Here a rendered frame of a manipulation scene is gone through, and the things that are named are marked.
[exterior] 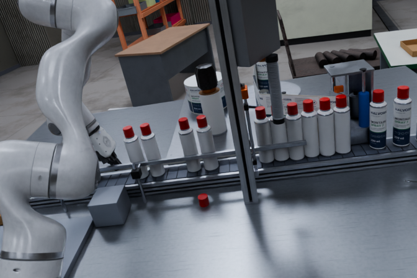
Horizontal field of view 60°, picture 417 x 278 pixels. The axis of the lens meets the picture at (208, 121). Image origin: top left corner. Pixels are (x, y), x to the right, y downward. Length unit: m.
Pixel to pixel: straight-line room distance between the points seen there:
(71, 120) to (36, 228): 0.23
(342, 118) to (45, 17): 0.90
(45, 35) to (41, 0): 7.71
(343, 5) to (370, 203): 4.84
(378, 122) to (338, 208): 0.32
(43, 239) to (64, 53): 0.39
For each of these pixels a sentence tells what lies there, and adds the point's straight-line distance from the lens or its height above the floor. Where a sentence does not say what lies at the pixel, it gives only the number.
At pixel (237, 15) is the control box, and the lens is 0.95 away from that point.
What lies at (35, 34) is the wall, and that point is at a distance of 8.80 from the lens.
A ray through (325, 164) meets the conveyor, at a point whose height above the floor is 0.87.
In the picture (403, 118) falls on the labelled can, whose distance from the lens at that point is 1.32.
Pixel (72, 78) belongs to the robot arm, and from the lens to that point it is 0.87.
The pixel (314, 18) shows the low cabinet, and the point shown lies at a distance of 5.88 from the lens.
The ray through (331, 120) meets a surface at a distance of 1.24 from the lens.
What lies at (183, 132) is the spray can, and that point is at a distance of 1.24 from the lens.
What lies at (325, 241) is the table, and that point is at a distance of 1.07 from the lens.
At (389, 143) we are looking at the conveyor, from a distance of 1.39.
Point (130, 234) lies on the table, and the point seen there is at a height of 0.83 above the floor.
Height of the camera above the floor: 1.58
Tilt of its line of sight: 25 degrees down
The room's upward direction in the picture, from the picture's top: 12 degrees counter-clockwise
